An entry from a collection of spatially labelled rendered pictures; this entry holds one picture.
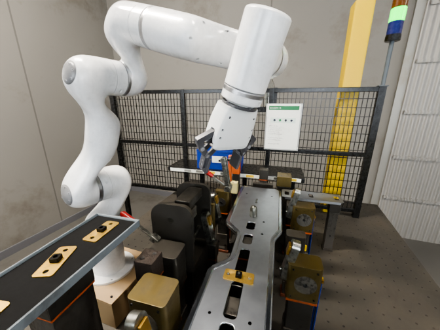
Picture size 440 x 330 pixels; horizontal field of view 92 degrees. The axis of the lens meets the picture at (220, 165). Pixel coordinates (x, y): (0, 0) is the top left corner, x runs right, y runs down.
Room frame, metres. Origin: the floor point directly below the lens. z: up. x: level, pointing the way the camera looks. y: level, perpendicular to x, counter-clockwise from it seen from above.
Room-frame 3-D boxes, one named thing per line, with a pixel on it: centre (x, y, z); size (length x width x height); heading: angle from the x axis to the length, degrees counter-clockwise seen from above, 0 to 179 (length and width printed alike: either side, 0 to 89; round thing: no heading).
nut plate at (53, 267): (0.35, 0.33, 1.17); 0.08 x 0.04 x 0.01; 4
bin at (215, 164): (1.42, -0.01, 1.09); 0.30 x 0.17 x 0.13; 78
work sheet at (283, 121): (1.43, -0.42, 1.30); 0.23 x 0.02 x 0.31; 75
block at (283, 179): (1.15, -0.37, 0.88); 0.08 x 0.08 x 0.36; 75
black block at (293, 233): (0.69, -0.30, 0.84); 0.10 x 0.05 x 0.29; 75
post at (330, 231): (0.97, -0.58, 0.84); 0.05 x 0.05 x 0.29; 75
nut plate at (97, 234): (0.46, 0.29, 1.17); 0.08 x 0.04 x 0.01; 166
